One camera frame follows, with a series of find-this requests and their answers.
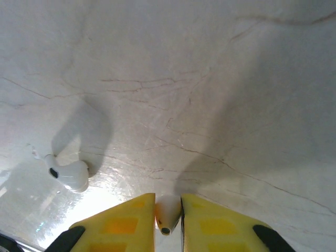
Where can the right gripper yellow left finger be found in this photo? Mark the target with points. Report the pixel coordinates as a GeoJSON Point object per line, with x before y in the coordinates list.
{"type": "Point", "coordinates": [118, 225]}

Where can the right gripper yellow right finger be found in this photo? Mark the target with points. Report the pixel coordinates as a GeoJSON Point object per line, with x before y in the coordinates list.
{"type": "Point", "coordinates": [215, 228]}

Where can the white stem earbud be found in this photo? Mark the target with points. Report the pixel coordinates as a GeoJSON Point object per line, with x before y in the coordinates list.
{"type": "Point", "coordinates": [71, 174]}
{"type": "Point", "coordinates": [168, 212]}

